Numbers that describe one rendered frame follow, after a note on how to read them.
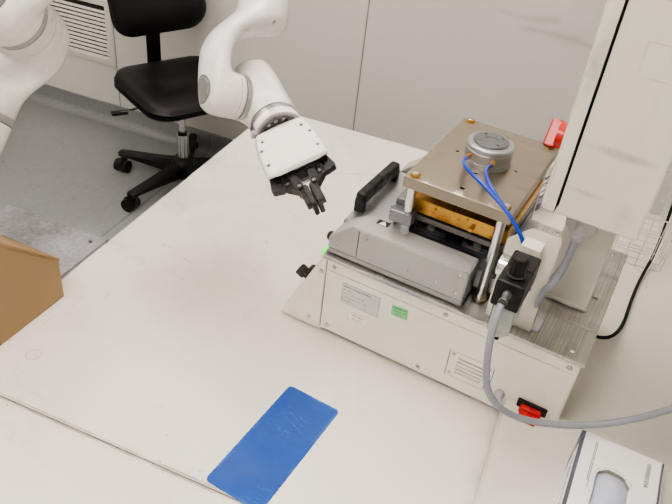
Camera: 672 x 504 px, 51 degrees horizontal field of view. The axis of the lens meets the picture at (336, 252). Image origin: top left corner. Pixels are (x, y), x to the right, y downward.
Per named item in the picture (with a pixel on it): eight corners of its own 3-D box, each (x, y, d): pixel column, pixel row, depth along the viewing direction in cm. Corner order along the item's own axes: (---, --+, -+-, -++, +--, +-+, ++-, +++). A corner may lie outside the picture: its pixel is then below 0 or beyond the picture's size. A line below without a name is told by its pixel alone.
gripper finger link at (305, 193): (281, 180, 106) (296, 210, 102) (300, 171, 107) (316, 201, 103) (286, 193, 109) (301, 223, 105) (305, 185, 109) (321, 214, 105)
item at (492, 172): (579, 203, 126) (602, 138, 119) (529, 292, 104) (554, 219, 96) (455, 160, 135) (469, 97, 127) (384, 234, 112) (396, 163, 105)
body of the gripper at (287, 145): (243, 127, 111) (265, 174, 105) (302, 102, 112) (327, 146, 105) (257, 159, 117) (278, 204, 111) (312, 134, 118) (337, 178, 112)
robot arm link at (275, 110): (241, 116, 112) (247, 128, 110) (291, 94, 113) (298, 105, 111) (256, 151, 119) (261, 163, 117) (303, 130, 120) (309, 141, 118)
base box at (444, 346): (594, 325, 141) (624, 258, 131) (544, 453, 114) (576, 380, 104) (362, 232, 160) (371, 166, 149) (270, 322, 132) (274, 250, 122)
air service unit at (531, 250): (528, 306, 108) (555, 228, 100) (497, 362, 98) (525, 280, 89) (496, 294, 110) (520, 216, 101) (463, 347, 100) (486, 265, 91)
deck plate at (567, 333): (626, 257, 131) (628, 253, 131) (583, 369, 106) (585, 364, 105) (405, 177, 147) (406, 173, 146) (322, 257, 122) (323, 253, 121)
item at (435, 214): (537, 198, 126) (552, 151, 121) (498, 257, 110) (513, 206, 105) (450, 167, 132) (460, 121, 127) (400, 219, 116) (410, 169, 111)
